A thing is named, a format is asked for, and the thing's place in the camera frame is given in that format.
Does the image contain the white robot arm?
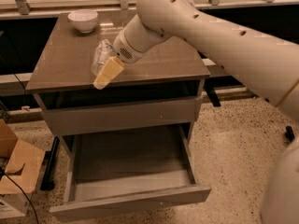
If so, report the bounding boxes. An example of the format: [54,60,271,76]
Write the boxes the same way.
[93,0,299,224]

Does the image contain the black right cabinet foot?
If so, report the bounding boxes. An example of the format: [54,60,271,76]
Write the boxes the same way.
[204,80,221,107]

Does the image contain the grey drawer cabinet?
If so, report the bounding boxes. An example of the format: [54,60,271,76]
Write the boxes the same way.
[24,7,211,191]

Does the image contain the brown cardboard box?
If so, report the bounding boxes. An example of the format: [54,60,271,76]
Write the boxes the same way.
[0,119,45,219]

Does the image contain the closed grey middle drawer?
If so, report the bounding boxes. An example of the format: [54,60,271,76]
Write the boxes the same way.
[42,97,202,136]

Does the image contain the open grey bottom drawer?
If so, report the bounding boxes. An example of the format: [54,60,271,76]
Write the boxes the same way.
[50,124,211,223]

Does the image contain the black cabinet foot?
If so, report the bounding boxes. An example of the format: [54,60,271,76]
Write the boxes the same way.
[204,80,221,107]
[40,136,60,190]

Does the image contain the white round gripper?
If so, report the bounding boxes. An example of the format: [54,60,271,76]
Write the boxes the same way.
[93,15,170,90]

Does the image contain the black left cabinet foot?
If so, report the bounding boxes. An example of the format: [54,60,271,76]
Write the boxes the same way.
[40,136,60,190]

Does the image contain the black cable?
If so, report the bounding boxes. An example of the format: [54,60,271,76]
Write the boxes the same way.
[0,167,39,224]

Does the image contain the clear plastic water bottle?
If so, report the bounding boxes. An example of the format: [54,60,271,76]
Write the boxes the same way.
[92,39,114,76]

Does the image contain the white ceramic bowl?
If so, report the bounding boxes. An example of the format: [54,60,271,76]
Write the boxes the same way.
[67,9,98,33]

